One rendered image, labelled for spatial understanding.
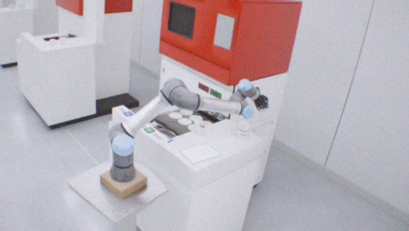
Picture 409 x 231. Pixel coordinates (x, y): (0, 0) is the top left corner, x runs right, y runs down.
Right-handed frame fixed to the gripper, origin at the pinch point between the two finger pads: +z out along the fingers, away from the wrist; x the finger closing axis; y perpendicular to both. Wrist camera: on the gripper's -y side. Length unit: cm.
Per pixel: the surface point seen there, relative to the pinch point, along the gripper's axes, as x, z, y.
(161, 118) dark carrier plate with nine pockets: -70, -23, -20
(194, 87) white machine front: -45, -7, -44
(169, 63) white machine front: -59, -16, -75
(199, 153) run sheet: -40, -33, 30
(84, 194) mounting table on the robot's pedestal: -93, -77, 47
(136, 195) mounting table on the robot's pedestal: -72, -56, 51
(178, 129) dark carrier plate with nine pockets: -59, -20, -5
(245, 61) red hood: 1.8, -17.1, -29.8
